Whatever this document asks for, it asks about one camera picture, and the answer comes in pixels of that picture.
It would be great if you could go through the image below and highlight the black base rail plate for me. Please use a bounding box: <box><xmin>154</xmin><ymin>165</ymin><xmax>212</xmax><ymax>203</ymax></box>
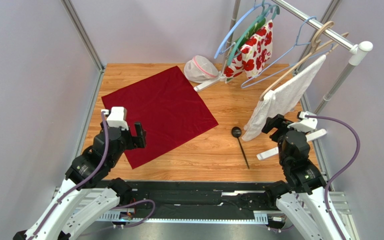
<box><xmin>127</xmin><ymin>180</ymin><xmax>281</xmax><ymax>220</ymax></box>

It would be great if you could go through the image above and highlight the white mesh laundry bag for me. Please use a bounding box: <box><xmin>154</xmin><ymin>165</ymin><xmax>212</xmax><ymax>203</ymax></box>
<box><xmin>183</xmin><ymin>55</ymin><xmax>219</xmax><ymax>83</ymax></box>

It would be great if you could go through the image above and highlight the dark red cloth napkin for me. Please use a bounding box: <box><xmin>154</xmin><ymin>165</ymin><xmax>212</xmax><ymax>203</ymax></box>
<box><xmin>101</xmin><ymin>66</ymin><xmax>218</xmax><ymax>169</ymax></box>

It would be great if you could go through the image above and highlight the light blue hanger left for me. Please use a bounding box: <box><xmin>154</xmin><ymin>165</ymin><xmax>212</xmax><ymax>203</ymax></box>
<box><xmin>213</xmin><ymin>0</ymin><xmax>274</xmax><ymax>63</ymax></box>

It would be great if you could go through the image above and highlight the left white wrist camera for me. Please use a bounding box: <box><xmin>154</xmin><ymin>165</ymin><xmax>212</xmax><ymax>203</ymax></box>
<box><xmin>100</xmin><ymin>106</ymin><xmax>129</xmax><ymax>130</ymax></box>

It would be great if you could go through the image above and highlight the white metal clothes rack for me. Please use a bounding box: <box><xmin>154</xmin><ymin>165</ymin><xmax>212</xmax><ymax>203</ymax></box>
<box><xmin>193</xmin><ymin>0</ymin><xmax>374</xmax><ymax>162</ymax></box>

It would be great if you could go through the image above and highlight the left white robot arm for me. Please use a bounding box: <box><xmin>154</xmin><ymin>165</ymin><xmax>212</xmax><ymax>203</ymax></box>
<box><xmin>13</xmin><ymin>120</ymin><xmax>147</xmax><ymax>240</ymax></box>

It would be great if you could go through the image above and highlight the light blue hanger right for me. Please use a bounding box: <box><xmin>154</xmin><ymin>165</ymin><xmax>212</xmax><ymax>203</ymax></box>
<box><xmin>241</xmin><ymin>16</ymin><xmax>317</xmax><ymax>89</ymax></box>

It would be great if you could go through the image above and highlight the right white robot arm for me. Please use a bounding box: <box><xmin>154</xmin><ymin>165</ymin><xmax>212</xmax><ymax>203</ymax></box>
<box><xmin>261</xmin><ymin>111</ymin><xmax>352</xmax><ymax>240</ymax></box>

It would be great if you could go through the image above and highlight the red floral cloth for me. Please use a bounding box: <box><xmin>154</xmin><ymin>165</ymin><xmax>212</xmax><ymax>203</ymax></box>
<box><xmin>223</xmin><ymin>19</ymin><xmax>274</xmax><ymax>84</ymax></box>

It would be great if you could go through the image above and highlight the light blue hanger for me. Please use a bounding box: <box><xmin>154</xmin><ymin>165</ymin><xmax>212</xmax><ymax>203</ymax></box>
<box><xmin>213</xmin><ymin>0</ymin><xmax>274</xmax><ymax>63</ymax></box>
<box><xmin>241</xmin><ymin>16</ymin><xmax>317</xmax><ymax>89</ymax></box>

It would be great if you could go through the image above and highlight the wooden hanger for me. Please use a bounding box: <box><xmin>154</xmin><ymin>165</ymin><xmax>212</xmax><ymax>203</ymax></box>
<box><xmin>259</xmin><ymin>20</ymin><xmax>350</xmax><ymax>102</ymax></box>

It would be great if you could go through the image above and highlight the black spoon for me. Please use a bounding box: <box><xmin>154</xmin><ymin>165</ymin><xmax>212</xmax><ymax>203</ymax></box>
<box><xmin>231</xmin><ymin>126</ymin><xmax>250</xmax><ymax>169</ymax></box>

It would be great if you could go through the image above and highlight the teal hanger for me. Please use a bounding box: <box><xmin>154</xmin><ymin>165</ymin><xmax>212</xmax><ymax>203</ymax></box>
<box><xmin>226</xmin><ymin>1</ymin><xmax>281</xmax><ymax>66</ymax></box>

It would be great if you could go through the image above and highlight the white towel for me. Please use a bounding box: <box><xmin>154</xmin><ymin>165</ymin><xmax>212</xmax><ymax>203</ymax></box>
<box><xmin>242</xmin><ymin>54</ymin><xmax>327</xmax><ymax>142</ymax></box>

